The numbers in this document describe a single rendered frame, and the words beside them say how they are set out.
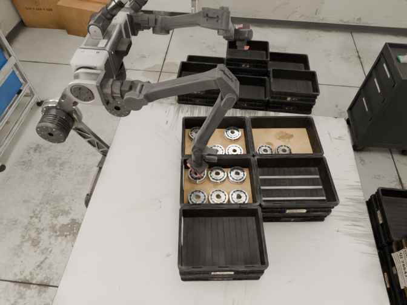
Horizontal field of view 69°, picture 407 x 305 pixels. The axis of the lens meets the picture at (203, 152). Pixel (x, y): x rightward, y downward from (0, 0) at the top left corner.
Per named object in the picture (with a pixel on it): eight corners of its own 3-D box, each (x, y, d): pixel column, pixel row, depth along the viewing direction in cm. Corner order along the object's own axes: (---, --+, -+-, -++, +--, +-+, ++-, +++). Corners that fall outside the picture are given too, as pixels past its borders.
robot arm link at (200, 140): (227, 74, 113) (225, 94, 106) (240, 79, 114) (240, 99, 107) (192, 138, 146) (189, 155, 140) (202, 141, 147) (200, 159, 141)
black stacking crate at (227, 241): (178, 276, 137) (177, 270, 128) (180, 216, 154) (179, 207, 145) (264, 275, 138) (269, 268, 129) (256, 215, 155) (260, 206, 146)
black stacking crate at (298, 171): (257, 215, 155) (260, 205, 146) (250, 167, 173) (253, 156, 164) (331, 213, 156) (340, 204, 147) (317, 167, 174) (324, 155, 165)
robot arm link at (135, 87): (120, 79, 118) (116, 88, 114) (145, 81, 117) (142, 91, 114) (125, 97, 125) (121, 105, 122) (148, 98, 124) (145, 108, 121)
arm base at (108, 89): (109, 92, 125) (102, 69, 116) (128, 94, 125) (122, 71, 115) (103, 106, 120) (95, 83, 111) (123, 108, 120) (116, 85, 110)
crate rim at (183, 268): (177, 271, 129) (177, 270, 127) (179, 208, 147) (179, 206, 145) (268, 270, 130) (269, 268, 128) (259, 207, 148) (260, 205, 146)
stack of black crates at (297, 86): (261, 126, 281) (271, 90, 244) (261, 103, 298) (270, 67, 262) (304, 129, 278) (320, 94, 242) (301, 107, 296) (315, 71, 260)
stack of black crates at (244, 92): (220, 122, 283) (221, 95, 255) (221, 100, 300) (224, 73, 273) (261, 126, 281) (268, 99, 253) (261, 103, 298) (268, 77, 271)
